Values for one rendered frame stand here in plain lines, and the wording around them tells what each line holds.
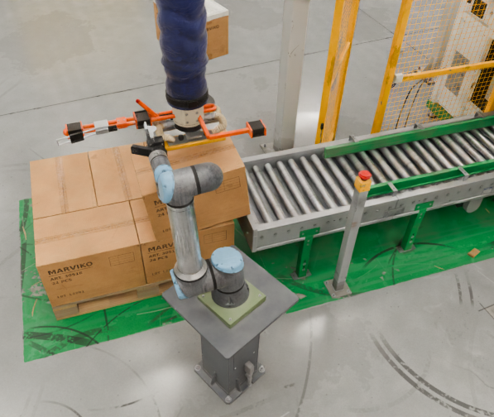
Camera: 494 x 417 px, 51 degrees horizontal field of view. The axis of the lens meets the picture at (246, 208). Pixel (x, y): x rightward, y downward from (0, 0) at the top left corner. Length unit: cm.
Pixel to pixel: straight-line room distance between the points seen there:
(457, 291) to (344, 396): 118
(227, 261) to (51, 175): 176
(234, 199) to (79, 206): 103
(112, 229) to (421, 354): 208
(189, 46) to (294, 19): 154
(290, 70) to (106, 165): 157
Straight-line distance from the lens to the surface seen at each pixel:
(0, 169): 490
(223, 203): 311
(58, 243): 332
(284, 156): 375
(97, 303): 364
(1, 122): 547
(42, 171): 386
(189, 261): 228
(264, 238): 325
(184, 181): 197
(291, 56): 411
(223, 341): 252
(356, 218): 316
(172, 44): 259
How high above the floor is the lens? 290
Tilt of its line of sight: 44 degrees down
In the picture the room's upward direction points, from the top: 2 degrees clockwise
